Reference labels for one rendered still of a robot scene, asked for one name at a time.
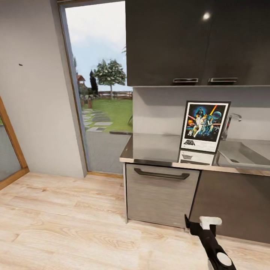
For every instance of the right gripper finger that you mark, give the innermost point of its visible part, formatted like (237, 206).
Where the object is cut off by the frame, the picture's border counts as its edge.
(187, 222)

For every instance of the dishwasher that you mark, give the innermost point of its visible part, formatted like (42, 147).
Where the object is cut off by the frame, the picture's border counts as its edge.
(160, 194)

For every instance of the poster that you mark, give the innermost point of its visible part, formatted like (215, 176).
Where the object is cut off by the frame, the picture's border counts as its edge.
(203, 125)

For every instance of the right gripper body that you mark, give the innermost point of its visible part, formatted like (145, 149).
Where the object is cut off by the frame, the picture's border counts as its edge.
(197, 230)

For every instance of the fixed window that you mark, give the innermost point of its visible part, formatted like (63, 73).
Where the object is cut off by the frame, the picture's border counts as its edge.
(94, 35)

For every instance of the door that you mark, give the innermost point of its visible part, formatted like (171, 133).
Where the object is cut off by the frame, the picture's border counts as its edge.
(12, 162)

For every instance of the drop in sink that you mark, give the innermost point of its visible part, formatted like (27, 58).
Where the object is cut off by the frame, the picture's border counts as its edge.
(244, 153)

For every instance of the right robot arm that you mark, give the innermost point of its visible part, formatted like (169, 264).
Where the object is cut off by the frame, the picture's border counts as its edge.
(206, 230)

